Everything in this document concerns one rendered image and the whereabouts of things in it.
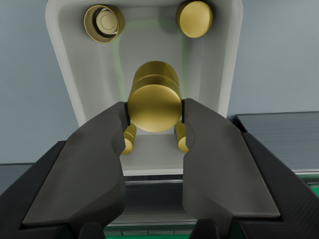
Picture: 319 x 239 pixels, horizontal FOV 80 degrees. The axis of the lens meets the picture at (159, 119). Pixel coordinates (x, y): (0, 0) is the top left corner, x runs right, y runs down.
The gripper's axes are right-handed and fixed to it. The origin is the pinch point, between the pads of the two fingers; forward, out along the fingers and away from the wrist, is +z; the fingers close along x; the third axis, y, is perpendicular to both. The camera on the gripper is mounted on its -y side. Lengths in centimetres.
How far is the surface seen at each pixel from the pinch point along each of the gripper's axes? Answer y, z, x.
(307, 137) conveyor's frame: 11.4, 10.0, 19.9
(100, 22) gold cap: -3.7, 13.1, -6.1
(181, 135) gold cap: 11.1, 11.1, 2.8
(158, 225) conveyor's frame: 21.3, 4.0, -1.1
